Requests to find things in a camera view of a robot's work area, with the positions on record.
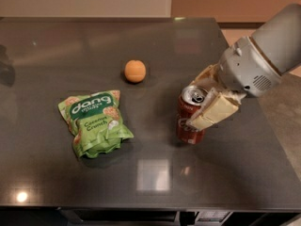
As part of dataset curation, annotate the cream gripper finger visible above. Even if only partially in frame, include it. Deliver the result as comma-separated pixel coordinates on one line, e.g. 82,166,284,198
186,88,246,130
191,64,223,90

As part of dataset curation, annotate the red coke can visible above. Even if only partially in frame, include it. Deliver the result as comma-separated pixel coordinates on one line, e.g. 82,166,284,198
176,85,207,144

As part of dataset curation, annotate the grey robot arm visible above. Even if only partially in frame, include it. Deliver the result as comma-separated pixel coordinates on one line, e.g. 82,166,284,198
187,4,301,130

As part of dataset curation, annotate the orange fruit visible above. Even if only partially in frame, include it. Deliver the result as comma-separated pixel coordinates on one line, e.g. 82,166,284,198
124,60,146,83

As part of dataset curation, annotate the green Dang chips bag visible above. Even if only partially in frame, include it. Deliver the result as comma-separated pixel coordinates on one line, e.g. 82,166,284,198
58,90,134,158

